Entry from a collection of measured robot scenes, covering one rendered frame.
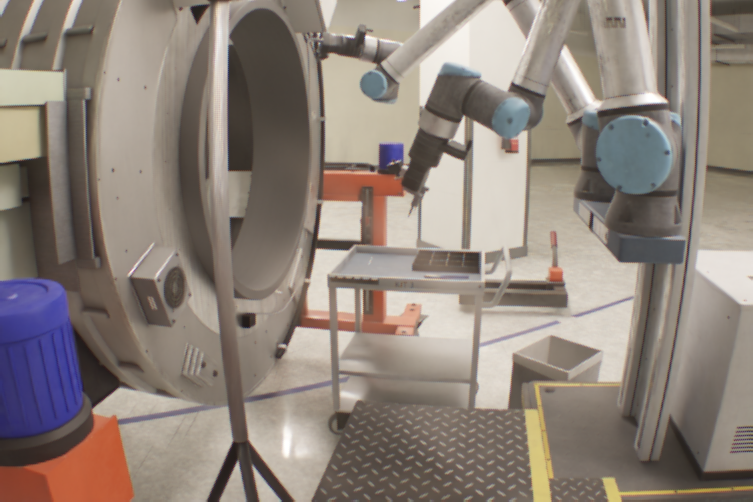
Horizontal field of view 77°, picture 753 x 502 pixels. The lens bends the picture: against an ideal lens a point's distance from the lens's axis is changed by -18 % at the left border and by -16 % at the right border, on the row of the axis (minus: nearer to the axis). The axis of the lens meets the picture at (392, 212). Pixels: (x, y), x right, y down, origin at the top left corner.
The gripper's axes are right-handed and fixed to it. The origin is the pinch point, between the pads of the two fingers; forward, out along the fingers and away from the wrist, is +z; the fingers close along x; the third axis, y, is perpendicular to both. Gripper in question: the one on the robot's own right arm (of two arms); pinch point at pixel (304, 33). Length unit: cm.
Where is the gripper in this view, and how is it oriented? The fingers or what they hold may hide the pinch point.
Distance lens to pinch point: 192.4
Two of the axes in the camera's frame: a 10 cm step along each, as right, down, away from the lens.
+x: -0.9, -8.3, 5.4
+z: -9.5, -1.0, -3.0
